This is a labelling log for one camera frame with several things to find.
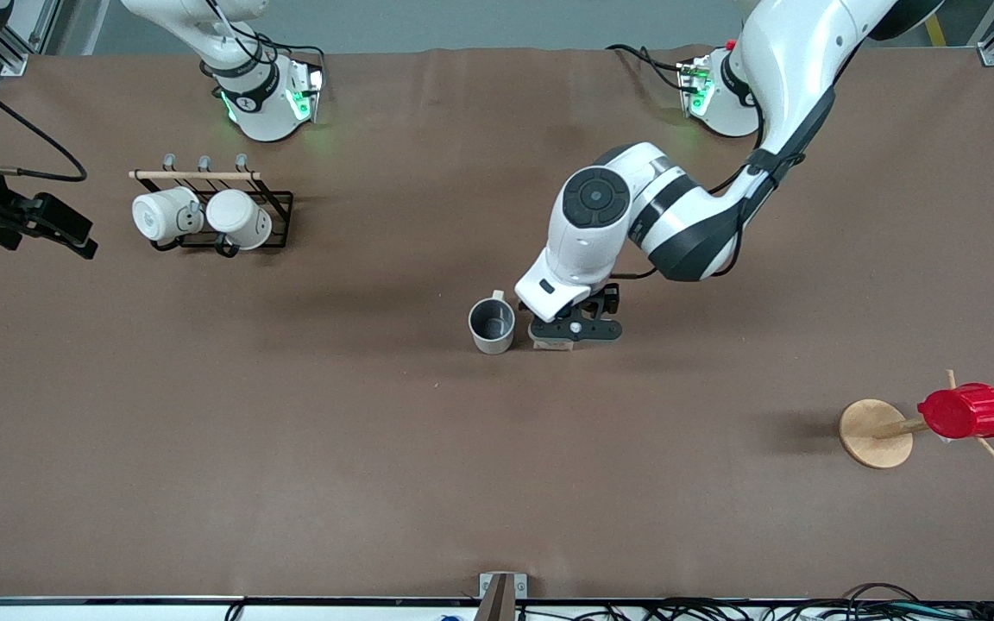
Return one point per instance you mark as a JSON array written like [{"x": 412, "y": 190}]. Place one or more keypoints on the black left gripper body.
[{"x": 607, "y": 301}]

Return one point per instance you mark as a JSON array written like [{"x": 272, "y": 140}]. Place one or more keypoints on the blue milk carton green cap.
[{"x": 553, "y": 346}]

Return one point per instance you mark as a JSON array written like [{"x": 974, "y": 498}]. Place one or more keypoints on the grey mug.
[{"x": 493, "y": 341}]

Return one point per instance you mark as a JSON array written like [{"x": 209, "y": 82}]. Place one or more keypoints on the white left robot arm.
[{"x": 790, "y": 52}]

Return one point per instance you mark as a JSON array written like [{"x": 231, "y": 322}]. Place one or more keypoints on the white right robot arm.
[{"x": 264, "y": 112}]

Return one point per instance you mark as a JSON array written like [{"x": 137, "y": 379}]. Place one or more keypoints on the red ribbed plastic cup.
[{"x": 967, "y": 412}]

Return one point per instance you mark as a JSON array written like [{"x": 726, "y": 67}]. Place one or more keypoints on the white mug with round print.
[{"x": 156, "y": 216}]

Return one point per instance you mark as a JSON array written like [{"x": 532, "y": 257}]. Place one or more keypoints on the plain white mug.
[{"x": 240, "y": 217}]

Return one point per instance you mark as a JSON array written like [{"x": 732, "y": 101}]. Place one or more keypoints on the wooden mug tree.
[{"x": 872, "y": 431}]

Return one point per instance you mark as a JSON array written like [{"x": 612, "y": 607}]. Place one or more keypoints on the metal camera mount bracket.
[{"x": 501, "y": 591}]

